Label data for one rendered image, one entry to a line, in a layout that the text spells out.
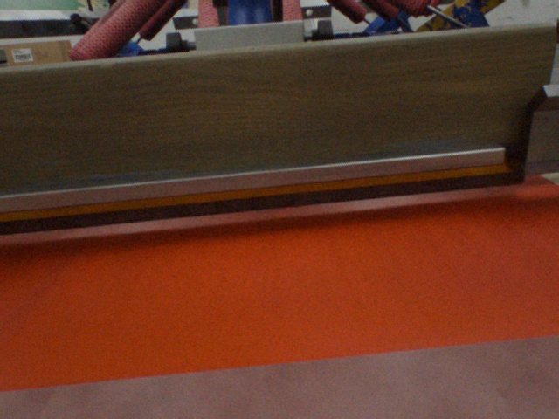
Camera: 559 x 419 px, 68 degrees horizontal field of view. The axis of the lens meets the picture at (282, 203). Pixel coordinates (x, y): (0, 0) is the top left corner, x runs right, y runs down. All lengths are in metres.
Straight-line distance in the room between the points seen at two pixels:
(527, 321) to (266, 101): 0.16
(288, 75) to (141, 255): 0.13
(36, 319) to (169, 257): 0.07
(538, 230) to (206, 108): 0.20
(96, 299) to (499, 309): 0.18
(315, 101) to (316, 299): 0.11
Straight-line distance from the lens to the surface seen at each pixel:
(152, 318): 0.20
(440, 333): 0.18
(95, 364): 0.18
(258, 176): 0.24
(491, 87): 0.28
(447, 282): 0.21
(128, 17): 0.89
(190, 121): 0.24
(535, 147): 0.28
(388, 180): 0.28
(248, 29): 0.51
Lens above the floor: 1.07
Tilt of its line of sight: 23 degrees down
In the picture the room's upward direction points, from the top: 5 degrees counter-clockwise
